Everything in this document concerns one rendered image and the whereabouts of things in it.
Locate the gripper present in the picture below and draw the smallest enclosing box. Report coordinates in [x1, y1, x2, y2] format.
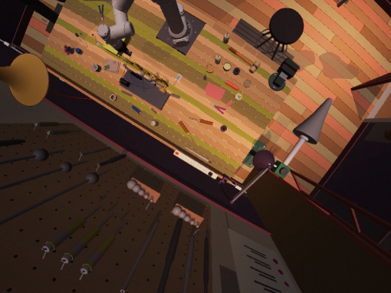
[114, 39, 133, 58]

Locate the yellow slide rack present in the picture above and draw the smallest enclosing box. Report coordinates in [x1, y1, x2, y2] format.
[102, 41, 123, 57]

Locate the brass horn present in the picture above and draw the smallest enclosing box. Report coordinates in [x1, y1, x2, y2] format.
[121, 55, 169, 94]

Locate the brass horn bell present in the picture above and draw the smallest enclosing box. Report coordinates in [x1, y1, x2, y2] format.
[0, 53, 50, 107]

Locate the green beige pad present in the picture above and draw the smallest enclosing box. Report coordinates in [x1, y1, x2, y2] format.
[103, 58, 122, 74]

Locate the grey bench mat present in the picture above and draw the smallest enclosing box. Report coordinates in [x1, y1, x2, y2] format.
[118, 69, 171, 111]

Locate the red cloth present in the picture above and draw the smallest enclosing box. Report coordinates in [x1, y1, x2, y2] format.
[204, 81, 227, 101]

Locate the silver rod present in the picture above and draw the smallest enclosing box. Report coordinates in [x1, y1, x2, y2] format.
[184, 146, 212, 163]

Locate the dark ball end rod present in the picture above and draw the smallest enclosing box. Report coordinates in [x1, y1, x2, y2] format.
[0, 170, 110, 226]
[0, 147, 65, 166]
[0, 160, 88, 191]

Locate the white power strip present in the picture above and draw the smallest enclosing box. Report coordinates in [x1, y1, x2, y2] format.
[172, 148, 219, 180]

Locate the white bead set on block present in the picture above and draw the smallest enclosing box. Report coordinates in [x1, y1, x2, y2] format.
[126, 176, 162, 211]
[170, 202, 205, 229]

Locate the brown pegboard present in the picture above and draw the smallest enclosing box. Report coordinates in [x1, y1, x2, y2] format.
[0, 121, 212, 293]

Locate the black vise on green base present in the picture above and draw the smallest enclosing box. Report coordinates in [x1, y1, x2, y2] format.
[268, 57, 301, 92]

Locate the black round stool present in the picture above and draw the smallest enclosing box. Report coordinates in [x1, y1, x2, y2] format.
[255, 7, 305, 61]

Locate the green plate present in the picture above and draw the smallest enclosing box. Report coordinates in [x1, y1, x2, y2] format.
[242, 140, 268, 170]

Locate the dark ball on rod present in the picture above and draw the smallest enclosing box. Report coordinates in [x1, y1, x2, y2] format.
[229, 149, 276, 205]

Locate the long dark mandrel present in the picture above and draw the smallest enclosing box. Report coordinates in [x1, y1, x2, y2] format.
[182, 229, 197, 293]
[156, 217, 185, 293]
[119, 210, 163, 293]

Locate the white paper sheet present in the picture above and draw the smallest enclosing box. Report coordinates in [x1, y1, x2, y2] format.
[227, 234, 302, 293]

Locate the silver wire tool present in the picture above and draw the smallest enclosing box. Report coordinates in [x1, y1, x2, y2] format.
[74, 31, 89, 49]

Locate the blue handled screwdriver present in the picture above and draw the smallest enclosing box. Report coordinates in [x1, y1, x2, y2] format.
[130, 104, 148, 117]

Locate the grey square base plate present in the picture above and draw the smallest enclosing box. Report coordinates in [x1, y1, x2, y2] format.
[155, 11, 206, 56]

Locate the orange brown handled tool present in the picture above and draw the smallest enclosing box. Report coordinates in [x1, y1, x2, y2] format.
[178, 120, 194, 137]

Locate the green handled tool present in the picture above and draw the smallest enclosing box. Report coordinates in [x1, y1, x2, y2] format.
[45, 128, 82, 138]
[32, 120, 73, 131]

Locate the dark handled hook tool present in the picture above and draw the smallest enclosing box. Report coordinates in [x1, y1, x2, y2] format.
[94, 153, 128, 173]
[77, 146, 112, 162]

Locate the orange handled screwdriver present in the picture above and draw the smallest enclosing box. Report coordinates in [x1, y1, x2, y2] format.
[188, 116, 215, 127]

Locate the red handled screwdriver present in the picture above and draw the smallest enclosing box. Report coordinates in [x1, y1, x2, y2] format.
[217, 76, 241, 91]

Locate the red handled mallet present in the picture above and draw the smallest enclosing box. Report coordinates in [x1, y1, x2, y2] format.
[228, 45, 261, 74]

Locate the yellow handled file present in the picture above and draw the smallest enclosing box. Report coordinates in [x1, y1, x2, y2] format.
[41, 204, 104, 260]
[59, 212, 116, 271]
[78, 219, 128, 281]

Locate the grey cone mandrel on post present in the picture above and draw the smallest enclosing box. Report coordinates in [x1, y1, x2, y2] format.
[273, 97, 334, 179]

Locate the red metal frame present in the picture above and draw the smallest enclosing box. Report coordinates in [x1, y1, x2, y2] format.
[287, 71, 391, 271]

